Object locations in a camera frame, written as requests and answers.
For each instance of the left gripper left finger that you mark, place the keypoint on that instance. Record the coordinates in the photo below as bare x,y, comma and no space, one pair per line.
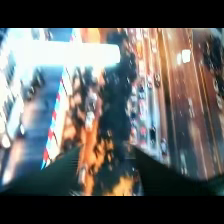
56,178

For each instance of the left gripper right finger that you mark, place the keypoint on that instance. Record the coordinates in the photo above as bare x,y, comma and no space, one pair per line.
166,181

